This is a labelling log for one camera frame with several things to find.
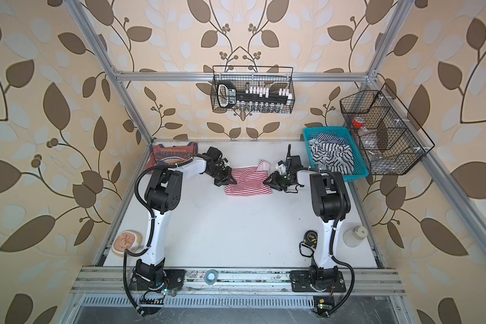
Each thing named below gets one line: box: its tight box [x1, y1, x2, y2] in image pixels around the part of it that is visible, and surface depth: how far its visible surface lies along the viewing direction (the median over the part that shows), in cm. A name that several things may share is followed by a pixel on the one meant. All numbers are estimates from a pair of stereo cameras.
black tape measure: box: [299, 230, 318, 258], surface depth 84 cm
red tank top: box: [144, 142, 198, 171], surface depth 114 cm
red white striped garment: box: [224, 159, 273, 197], surface depth 102 cm
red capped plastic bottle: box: [351, 116, 383, 152], surface depth 80 cm
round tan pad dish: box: [112, 229, 143, 258], surface depth 83 cm
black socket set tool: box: [217, 82, 293, 113], surface depth 86 cm
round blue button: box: [204, 269, 218, 286], surface depth 77 cm
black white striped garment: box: [307, 133, 355, 176], surface depth 110 cm
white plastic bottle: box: [342, 224, 368, 248], surface depth 78 cm
